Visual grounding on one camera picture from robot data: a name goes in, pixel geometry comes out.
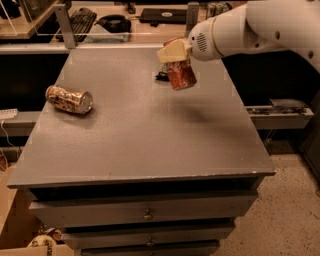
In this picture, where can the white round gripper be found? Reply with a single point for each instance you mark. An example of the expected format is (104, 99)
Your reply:
(201, 42)

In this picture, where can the red coke can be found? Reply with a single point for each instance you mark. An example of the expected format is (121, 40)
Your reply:
(181, 75)

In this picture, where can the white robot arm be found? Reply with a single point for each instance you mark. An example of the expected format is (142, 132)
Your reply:
(256, 27)

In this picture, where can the brown patterned drink can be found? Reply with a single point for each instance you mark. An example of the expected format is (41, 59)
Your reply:
(69, 100)

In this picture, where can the black snack bar wrapper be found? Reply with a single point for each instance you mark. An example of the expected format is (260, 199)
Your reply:
(163, 74)

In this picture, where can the black laptop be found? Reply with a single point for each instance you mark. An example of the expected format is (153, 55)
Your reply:
(166, 16)

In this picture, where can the group of small bottles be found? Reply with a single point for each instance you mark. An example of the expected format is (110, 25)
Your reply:
(216, 8)

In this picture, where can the black headphones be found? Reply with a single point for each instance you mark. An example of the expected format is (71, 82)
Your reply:
(115, 23)

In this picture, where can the black computer keyboard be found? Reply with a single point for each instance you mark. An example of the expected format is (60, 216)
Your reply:
(81, 22)

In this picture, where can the grey drawer cabinet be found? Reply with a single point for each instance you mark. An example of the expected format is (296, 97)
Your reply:
(142, 137)

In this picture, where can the top grey drawer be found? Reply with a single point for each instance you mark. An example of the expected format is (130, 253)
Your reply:
(155, 208)

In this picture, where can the grey drawer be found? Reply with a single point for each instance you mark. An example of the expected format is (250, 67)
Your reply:
(155, 208)
(198, 248)
(147, 234)

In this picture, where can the white power strip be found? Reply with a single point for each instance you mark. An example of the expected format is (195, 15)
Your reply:
(8, 113)

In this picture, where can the middle grey drawer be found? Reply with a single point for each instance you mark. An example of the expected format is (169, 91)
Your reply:
(147, 234)

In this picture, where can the bottom grey drawer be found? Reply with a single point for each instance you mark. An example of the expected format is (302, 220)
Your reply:
(198, 248)

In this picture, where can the cardboard box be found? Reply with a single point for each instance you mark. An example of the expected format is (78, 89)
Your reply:
(18, 226)

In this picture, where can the right grey metal post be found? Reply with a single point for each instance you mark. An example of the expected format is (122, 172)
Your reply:
(191, 18)

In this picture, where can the grey metal post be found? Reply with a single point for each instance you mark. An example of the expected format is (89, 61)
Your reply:
(65, 25)
(191, 18)

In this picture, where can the grey metal rail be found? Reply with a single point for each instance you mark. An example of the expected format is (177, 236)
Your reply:
(281, 114)

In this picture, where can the left grey metal post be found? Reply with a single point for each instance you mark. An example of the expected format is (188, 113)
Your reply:
(65, 25)

